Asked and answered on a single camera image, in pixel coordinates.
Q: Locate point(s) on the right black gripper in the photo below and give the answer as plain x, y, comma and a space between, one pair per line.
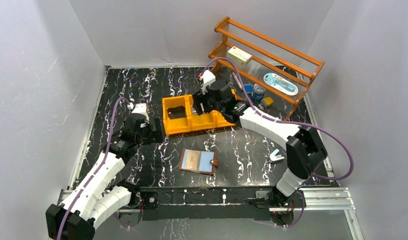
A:
199, 104

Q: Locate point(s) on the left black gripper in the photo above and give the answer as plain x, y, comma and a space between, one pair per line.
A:
156, 130

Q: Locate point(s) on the tan brown credit card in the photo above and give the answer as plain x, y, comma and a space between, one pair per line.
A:
191, 161

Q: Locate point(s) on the brown leather card holder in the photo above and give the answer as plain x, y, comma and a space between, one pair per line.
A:
201, 162

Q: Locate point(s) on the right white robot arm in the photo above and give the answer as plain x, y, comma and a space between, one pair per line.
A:
304, 148

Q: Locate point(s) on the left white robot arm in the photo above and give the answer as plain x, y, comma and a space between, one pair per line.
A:
79, 215

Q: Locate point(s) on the black card in bin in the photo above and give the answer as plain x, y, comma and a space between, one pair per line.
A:
176, 112

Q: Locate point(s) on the red white pen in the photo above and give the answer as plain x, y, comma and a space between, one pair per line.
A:
237, 80

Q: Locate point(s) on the orange three-compartment bin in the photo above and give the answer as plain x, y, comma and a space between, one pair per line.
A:
192, 122

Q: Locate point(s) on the blue round tin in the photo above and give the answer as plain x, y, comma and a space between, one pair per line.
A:
258, 92

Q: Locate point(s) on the white cardboard box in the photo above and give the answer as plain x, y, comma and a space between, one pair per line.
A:
239, 56

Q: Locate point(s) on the yellow grey sharpener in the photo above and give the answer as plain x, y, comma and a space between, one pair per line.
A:
266, 102

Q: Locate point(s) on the orange wooden shelf rack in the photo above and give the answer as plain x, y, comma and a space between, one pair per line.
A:
268, 56

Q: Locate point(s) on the blue blister pack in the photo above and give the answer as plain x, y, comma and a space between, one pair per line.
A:
275, 81

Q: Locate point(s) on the white blue clip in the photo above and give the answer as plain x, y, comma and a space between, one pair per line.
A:
276, 156

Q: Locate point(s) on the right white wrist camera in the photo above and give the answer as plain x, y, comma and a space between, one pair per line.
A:
206, 78

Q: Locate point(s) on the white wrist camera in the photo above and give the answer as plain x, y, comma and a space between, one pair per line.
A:
138, 108
206, 78

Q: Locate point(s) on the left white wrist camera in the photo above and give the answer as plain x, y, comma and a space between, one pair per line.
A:
138, 108

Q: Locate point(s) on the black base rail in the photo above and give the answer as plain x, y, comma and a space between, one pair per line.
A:
236, 202

